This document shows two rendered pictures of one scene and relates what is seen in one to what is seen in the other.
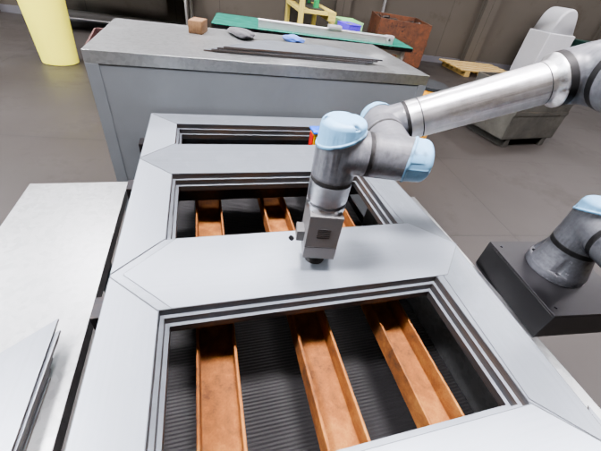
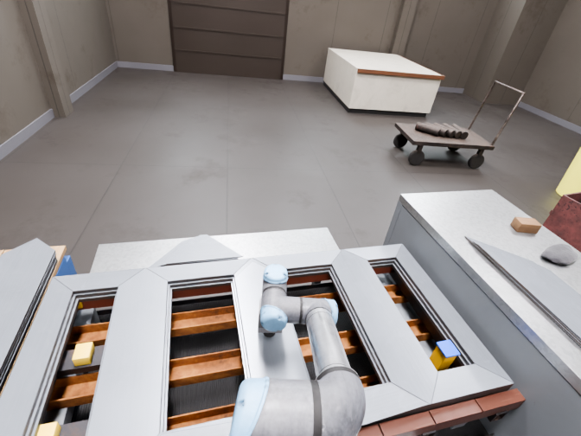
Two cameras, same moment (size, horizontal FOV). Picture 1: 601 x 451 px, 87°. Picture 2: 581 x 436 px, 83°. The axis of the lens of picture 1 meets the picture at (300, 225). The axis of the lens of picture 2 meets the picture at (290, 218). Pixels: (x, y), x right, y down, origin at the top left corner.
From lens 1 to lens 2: 108 cm
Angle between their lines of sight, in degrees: 70
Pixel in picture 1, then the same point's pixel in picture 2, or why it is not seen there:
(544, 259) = not seen: outside the picture
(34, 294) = (258, 249)
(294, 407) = not seen: hidden behind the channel
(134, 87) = (407, 226)
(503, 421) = (156, 409)
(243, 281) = (249, 299)
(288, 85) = (488, 305)
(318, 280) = (250, 332)
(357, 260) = (267, 356)
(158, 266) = (258, 270)
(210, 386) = (220, 317)
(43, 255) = (280, 246)
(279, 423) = not seen: hidden behind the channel
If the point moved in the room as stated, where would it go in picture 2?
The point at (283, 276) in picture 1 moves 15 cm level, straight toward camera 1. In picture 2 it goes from (252, 316) to (213, 311)
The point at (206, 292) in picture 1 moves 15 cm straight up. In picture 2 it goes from (242, 287) to (243, 259)
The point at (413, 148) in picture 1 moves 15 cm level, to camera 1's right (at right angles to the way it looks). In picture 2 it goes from (265, 305) to (255, 353)
